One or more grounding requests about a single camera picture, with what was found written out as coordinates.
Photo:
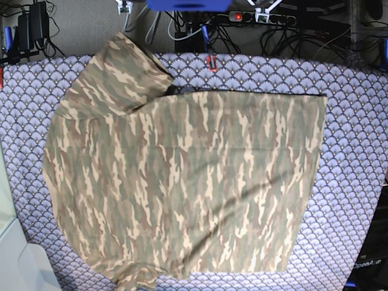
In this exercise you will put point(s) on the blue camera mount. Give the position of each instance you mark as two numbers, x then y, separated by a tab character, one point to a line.
189	5

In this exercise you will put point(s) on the red black clamp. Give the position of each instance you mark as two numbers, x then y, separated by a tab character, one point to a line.
212	62

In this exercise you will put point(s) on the black power strip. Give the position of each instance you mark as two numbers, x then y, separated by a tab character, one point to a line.
262	18

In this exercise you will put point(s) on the purple fan-pattern tablecloth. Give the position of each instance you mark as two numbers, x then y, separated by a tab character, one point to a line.
345	195

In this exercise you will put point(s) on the camouflage T-shirt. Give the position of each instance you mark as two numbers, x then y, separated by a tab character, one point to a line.
145	184

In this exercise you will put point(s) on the black power adapter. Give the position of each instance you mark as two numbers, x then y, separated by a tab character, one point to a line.
33	27

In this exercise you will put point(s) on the black box under table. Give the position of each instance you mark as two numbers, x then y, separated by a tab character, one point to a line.
194	44

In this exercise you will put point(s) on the white plastic bin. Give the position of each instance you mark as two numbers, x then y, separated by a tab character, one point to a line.
24	266

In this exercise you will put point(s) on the black OpenArm case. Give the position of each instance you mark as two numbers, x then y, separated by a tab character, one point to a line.
370	269

